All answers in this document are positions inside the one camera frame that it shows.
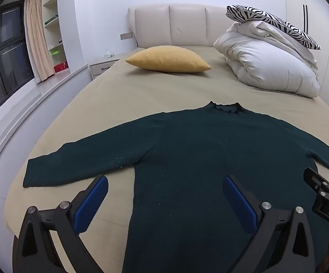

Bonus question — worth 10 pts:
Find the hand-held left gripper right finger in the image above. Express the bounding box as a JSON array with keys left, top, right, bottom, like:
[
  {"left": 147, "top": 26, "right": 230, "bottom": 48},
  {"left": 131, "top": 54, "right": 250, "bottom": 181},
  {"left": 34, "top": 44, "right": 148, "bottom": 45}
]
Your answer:
[{"left": 223, "top": 175, "right": 316, "bottom": 273}]

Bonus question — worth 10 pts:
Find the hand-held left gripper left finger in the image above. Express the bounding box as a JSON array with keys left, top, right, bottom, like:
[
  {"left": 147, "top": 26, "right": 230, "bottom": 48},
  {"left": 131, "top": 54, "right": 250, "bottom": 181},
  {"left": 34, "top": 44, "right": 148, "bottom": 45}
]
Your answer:
[{"left": 12, "top": 175, "right": 109, "bottom": 273}]

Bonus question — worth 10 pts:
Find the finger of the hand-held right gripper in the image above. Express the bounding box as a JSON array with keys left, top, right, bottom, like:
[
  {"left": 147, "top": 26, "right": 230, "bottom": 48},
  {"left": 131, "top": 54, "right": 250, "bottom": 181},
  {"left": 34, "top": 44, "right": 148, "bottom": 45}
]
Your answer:
[{"left": 304, "top": 168, "right": 329, "bottom": 194}]

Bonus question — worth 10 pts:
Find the dark green sweater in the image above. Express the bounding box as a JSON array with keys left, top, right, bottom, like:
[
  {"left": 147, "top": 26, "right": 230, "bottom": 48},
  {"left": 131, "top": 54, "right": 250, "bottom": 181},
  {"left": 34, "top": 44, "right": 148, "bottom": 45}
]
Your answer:
[{"left": 23, "top": 101, "right": 329, "bottom": 273}]

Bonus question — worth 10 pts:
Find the white window ledge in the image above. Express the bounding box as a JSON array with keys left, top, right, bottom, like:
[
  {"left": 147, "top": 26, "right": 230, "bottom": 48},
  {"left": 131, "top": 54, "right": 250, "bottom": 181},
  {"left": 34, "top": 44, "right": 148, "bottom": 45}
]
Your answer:
[{"left": 0, "top": 63, "right": 94, "bottom": 197}]

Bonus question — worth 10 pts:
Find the beige bed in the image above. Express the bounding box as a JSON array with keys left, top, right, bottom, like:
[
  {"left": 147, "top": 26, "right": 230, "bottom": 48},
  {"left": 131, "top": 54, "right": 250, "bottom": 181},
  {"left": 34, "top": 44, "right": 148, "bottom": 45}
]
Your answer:
[{"left": 4, "top": 45, "right": 329, "bottom": 273}]

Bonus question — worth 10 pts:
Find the white folded duvet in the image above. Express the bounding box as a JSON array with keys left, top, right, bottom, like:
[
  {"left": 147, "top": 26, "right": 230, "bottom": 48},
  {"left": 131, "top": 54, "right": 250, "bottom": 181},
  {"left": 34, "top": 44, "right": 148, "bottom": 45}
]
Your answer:
[{"left": 213, "top": 20, "right": 320, "bottom": 99}]

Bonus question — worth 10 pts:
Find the white nightstand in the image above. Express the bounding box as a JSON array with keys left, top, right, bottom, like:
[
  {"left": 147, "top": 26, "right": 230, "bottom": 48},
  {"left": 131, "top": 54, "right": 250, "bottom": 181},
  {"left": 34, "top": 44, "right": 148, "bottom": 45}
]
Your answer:
[{"left": 90, "top": 52, "right": 131, "bottom": 79}]

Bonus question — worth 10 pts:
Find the green lidded container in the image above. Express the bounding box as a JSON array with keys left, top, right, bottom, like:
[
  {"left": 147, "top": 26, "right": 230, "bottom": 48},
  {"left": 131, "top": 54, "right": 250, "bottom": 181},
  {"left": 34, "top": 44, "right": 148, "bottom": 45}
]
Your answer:
[{"left": 50, "top": 50, "right": 63, "bottom": 66}]

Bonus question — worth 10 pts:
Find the white wardrobe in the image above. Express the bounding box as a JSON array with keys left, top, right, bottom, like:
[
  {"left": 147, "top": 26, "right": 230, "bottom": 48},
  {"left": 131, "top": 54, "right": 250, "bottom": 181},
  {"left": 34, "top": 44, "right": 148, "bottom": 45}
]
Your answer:
[{"left": 284, "top": 0, "right": 329, "bottom": 160}]

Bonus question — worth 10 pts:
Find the yellow pillow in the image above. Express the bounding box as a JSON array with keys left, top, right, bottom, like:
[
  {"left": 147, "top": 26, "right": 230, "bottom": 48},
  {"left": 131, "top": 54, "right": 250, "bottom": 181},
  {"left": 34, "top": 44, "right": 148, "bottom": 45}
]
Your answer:
[{"left": 125, "top": 45, "right": 212, "bottom": 73}]

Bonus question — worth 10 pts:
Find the zebra striped pillow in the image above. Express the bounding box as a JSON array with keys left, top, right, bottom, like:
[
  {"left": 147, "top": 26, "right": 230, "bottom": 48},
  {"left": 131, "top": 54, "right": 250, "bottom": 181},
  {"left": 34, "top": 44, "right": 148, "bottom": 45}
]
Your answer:
[{"left": 225, "top": 5, "right": 321, "bottom": 51}]

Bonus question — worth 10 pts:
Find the dark window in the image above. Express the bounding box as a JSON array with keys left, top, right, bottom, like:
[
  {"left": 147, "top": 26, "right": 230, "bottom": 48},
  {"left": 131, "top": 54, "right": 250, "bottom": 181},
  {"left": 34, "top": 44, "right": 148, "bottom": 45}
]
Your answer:
[{"left": 0, "top": 4, "right": 35, "bottom": 120}]

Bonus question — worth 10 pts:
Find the beige curtain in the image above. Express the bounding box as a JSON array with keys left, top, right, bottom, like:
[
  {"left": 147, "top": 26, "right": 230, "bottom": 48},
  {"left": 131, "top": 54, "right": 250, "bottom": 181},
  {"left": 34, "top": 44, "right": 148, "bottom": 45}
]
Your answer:
[{"left": 24, "top": 0, "right": 54, "bottom": 83}]

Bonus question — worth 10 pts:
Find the white shelf unit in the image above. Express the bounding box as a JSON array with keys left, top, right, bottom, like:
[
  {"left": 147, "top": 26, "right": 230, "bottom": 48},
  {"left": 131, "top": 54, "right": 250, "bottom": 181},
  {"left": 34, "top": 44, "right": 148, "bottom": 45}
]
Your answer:
[{"left": 41, "top": 0, "right": 70, "bottom": 77}]

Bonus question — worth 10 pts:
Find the cream padded headboard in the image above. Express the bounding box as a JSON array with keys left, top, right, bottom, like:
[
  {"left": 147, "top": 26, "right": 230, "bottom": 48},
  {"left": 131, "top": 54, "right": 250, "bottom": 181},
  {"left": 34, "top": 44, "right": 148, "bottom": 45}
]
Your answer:
[{"left": 128, "top": 4, "right": 239, "bottom": 49}]

